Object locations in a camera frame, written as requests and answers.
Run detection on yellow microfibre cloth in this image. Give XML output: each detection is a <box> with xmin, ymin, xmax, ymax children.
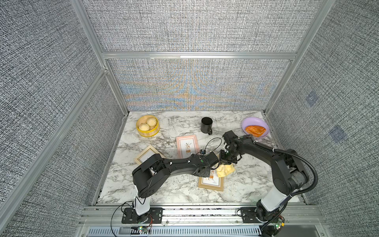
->
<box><xmin>216</xmin><ymin>164</ymin><xmax>235</xmax><ymax>178</ymax></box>

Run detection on wooden picture frame deer print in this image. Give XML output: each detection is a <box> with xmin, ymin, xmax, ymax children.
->
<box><xmin>198</xmin><ymin>176</ymin><xmax>224</xmax><ymax>192</ymax></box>

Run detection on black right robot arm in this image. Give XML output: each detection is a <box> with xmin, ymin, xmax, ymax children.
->
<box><xmin>220</xmin><ymin>131</ymin><xmax>318</xmax><ymax>223</ymax></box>

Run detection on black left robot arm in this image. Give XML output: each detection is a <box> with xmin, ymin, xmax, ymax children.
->
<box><xmin>132</xmin><ymin>152</ymin><xmax>219</xmax><ymax>216</ymax></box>

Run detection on orange food in bowl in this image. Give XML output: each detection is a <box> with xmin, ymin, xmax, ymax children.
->
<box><xmin>245</xmin><ymin>125</ymin><xmax>266</xmax><ymax>137</ymax></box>

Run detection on purple bowl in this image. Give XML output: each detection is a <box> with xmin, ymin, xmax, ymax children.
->
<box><xmin>241</xmin><ymin>117</ymin><xmax>270</xmax><ymax>138</ymax></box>

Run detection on black mug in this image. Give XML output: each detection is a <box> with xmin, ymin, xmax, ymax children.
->
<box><xmin>200</xmin><ymin>117</ymin><xmax>213</xmax><ymax>135</ymax></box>

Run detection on right steamed bun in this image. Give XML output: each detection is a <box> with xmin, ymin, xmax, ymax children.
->
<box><xmin>146</xmin><ymin>117</ymin><xmax>158</xmax><ymax>128</ymax></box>

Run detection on steamed bun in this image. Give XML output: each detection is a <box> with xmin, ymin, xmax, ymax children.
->
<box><xmin>146</xmin><ymin>117</ymin><xmax>158</xmax><ymax>128</ymax></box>
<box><xmin>138</xmin><ymin>123</ymin><xmax>150</xmax><ymax>131</ymax></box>

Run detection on yellow bamboo steamer basket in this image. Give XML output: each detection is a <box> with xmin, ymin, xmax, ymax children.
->
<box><xmin>136</xmin><ymin>115</ymin><xmax>160</xmax><ymax>138</ymax></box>

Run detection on left steamed bun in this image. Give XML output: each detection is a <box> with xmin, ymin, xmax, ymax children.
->
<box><xmin>138</xmin><ymin>123</ymin><xmax>150</xmax><ymax>131</ymax></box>

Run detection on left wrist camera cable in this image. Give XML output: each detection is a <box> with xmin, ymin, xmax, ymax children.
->
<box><xmin>199</xmin><ymin>137</ymin><xmax>223</xmax><ymax>156</ymax></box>

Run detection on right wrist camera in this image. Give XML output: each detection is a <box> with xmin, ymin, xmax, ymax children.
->
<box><xmin>222</xmin><ymin>130</ymin><xmax>238</xmax><ymax>145</ymax></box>

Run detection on pink picture frame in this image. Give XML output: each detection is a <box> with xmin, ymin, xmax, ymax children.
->
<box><xmin>176</xmin><ymin>135</ymin><xmax>200</xmax><ymax>159</ymax></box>

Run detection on light wood picture frame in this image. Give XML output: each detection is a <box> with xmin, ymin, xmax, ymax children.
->
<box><xmin>134</xmin><ymin>145</ymin><xmax>165</xmax><ymax>165</ymax></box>

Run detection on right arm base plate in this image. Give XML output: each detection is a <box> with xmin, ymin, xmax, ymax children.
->
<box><xmin>239</xmin><ymin>207</ymin><xmax>284</xmax><ymax>223</ymax></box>

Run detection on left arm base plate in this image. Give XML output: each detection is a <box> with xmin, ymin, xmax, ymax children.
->
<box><xmin>121</xmin><ymin>207</ymin><xmax>163</xmax><ymax>225</ymax></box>

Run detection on black corrugated cable conduit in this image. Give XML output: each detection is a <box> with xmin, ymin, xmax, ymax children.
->
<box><xmin>251</xmin><ymin>139</ymin><xmax>319</xmax><ymax>196</ymax></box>

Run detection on aluminium front rail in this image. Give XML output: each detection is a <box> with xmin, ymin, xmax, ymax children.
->
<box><xmin>75</xmin><ymin>203</ymin><xmax>332</xmax><ymax>237</ymax></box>

